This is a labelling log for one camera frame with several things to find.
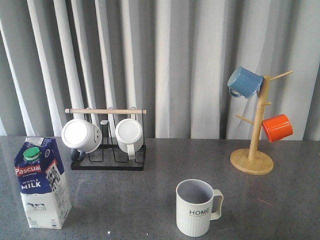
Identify orange enamel mug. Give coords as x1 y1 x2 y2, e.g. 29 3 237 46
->
262 114 293 143

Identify white smiley face mug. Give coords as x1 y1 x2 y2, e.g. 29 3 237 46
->
61 119 103 162

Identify blue white milk carton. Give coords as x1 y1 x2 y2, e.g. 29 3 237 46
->
14 137 72 229

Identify white HOME mug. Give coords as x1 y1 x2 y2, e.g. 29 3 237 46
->
175 179 224 237

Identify wooden mug tree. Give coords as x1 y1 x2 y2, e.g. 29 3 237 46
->
230 70 293 175

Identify grey pleated curtain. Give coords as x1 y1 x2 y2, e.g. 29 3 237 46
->
0 0 320 141

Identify white ribbed mug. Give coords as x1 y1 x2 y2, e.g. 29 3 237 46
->
115 118 143 160

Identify blue enamel mug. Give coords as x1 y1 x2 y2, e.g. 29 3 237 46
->
227 66 264 99

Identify black wire mug rack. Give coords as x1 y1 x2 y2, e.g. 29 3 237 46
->
65 107 147 171

